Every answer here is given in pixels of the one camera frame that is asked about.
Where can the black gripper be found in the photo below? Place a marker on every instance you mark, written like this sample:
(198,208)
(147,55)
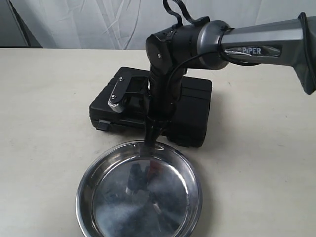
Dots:
(163,94)

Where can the black plastic tool case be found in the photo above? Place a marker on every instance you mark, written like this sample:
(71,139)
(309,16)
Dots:
(188,126)

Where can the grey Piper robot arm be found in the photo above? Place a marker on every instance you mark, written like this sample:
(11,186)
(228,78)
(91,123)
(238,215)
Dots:
(212,45)

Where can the round steel tray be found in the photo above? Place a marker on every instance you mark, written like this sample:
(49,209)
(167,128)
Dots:
(132,190)

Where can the white backdrop curtain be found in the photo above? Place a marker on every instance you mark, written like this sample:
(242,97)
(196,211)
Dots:
(125,24)

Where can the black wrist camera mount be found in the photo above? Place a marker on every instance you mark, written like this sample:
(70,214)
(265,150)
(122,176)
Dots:
(128,93)

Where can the dark vertical frame post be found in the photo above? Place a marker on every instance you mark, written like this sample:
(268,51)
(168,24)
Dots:
(27,35)

